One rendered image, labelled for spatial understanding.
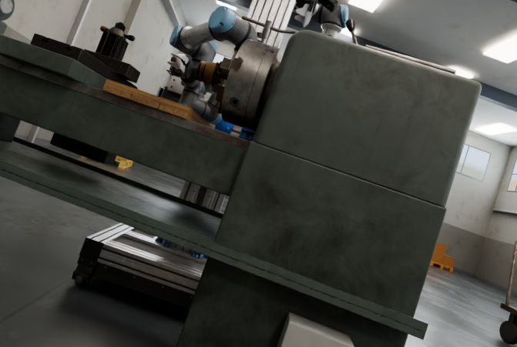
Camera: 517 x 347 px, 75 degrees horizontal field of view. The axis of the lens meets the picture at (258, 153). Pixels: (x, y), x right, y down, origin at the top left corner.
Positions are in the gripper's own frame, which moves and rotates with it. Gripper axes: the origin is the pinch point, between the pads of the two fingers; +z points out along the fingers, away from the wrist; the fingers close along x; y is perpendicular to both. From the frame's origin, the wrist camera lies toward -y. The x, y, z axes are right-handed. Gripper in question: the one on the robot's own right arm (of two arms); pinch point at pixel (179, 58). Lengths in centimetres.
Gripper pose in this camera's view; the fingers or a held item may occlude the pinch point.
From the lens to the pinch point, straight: 133.4
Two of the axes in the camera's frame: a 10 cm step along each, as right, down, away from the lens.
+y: -9.5, -3.0, 1.0
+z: -0.7, -1.3, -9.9
